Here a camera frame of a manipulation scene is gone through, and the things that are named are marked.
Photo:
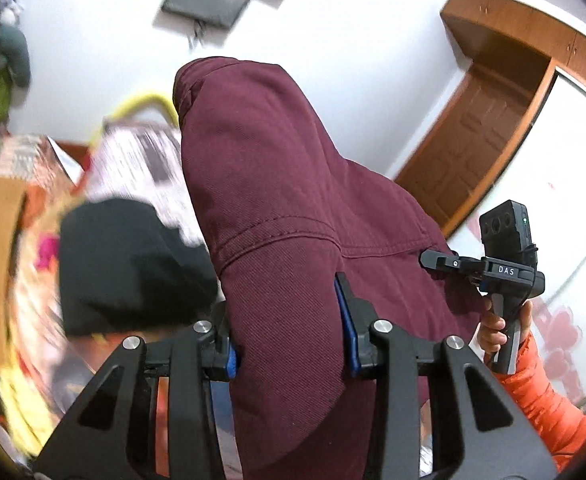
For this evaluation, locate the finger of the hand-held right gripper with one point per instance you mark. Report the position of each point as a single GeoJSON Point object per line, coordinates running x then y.
{"type": "Point", "coordinates": [448, 262]}

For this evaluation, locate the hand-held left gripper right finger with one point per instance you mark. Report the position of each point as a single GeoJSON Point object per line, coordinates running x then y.
{"type": "Point", "coordinates": [345, 320]}

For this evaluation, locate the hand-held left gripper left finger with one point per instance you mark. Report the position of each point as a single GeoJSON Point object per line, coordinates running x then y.
{"type": "Point", "coordinates": [230, 360]}

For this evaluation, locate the maroon garment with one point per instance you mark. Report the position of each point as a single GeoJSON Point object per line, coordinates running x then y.
{"type": "Point", "coordinates": [283, 185]}

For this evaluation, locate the person's right forearm orange sleeve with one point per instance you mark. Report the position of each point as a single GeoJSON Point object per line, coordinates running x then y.
{"type": "Point", "coordinates": [548, 410]}

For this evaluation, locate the person's right hand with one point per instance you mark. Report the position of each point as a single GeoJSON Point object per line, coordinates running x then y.
{"type": "Point", "coordinates": [490, 332]}

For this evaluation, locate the white wardrobe sliding door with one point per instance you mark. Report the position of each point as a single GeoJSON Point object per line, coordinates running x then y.
{"type": "Point", "coordinates": [563, 185]}

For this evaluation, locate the wooden door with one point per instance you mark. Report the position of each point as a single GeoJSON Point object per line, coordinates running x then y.
{"type": "Point", "coordinates": [473, 150]}

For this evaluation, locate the black cloth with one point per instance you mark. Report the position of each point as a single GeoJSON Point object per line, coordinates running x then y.
{"type": "Point", "coordinates": [128, 270]}

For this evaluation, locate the yellow cloth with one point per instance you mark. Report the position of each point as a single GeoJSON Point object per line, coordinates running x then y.
{"type": "Point", "coordinates": [23, 410]}

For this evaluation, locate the printed blanket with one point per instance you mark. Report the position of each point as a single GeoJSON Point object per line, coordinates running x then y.
{"type": "Point", "coordinates": [28, 280]}

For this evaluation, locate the yellow curved tube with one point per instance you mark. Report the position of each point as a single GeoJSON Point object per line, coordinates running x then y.
{"type": "Point", "coordinates": [133, 105]}

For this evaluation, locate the grey-green stuffed toy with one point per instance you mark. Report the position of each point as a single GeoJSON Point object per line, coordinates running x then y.
{"type": "Point", "coordinates": [13, 50]}

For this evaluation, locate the wooden wardrobe frame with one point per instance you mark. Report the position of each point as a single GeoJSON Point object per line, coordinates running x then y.
{"type": "Point", "coordinates": [513, 35]}

